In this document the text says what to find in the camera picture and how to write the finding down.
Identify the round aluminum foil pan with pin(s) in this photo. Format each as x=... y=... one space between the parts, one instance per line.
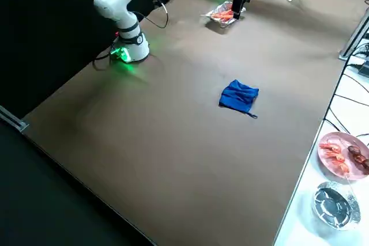
x=335 y=205

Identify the orange shrimp skewer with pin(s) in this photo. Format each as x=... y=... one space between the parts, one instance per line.
x=334 y=153
x=222 y=15

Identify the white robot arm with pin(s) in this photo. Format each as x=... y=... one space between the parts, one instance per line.
x=121 y=7

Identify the pink plate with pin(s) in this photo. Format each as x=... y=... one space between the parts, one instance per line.
x=354 y=175

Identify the black power adapter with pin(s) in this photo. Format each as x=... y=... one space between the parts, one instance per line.
x=363 y=70

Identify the aluminium profile post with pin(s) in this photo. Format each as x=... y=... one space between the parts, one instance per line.
x=353 y=38

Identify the rectangular aluminum foil pan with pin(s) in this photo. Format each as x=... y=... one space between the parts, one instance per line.
x=226 y=24

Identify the aluminium frame rail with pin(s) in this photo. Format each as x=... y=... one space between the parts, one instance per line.
x=14 y=119

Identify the blue dishcloth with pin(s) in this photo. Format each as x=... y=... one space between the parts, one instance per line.
x=239 y=96

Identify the dark meat skewer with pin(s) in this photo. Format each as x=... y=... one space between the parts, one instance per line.
x=356 y=153

